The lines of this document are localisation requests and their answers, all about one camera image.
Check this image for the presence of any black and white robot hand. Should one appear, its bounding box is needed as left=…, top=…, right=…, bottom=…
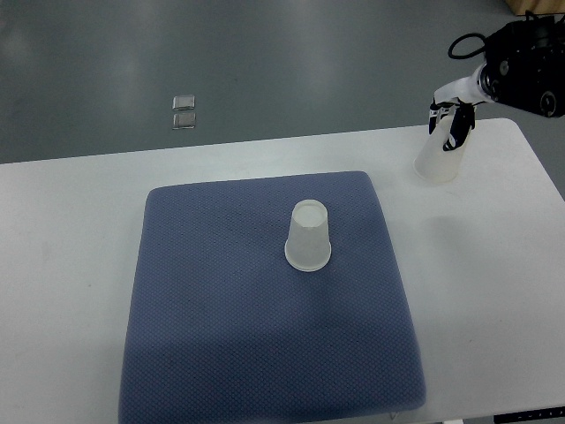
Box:
left=428, top=76, right=486, bottom=152

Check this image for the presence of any wooden furniture corner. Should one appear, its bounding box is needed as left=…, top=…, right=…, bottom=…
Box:
left=504, top=0, right=565, bottom=16

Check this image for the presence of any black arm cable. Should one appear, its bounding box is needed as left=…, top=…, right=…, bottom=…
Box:
left=448, top=33, right=492, bottom=60

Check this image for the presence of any white paper cup on mat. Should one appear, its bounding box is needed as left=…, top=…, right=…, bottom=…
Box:
left=284, top=199, right=331, bottom=272

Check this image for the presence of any upper metal floor plate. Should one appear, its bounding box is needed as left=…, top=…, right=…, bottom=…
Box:
left=172, top=95, right=195, bottom=110

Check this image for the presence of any blue-grey mesh mat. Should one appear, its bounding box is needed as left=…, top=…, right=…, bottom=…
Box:
left=118, top=171, right=426, bottom=423

